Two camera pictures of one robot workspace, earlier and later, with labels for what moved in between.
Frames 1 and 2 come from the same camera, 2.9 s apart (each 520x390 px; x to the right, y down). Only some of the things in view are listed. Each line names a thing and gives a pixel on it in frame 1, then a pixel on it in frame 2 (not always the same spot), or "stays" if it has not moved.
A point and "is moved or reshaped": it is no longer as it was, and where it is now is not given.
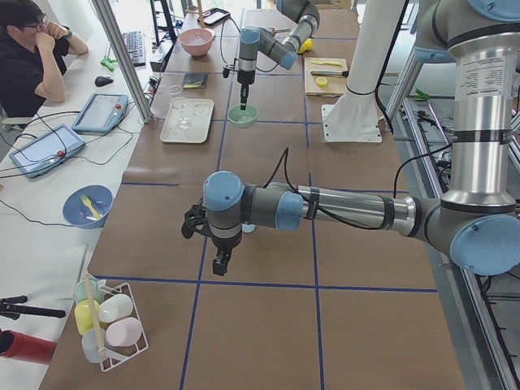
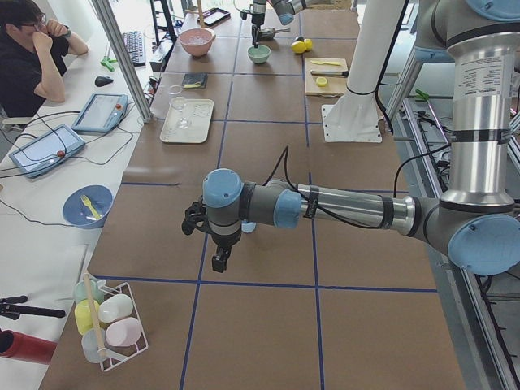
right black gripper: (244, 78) → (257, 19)
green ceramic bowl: (241, 119) is moved or reshaped
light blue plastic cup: (248, 227) stays
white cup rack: (110, 322) stays
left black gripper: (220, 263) stays
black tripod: (11, 307) stays
